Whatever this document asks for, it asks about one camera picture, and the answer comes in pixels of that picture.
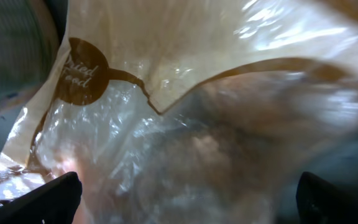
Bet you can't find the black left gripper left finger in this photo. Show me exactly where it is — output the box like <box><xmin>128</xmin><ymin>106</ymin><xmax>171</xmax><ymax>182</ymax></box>
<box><xmin>0</xmin><ymin>172</ymin><xmax>83</xmax><ymax>224</ymax></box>

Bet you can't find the beige dried food pouch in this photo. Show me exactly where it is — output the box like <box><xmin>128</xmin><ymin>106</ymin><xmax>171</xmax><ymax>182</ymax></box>
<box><xmin>0</xmin><ymin>0</ymin><xmax>358</xmax><ymax>223</ymax></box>

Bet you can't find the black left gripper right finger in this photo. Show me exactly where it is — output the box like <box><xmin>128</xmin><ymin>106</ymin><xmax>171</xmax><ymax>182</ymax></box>
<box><xmin>296</xmin><ymin>172</ymin><xmax>358</xmax><ymax>224</ymax></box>

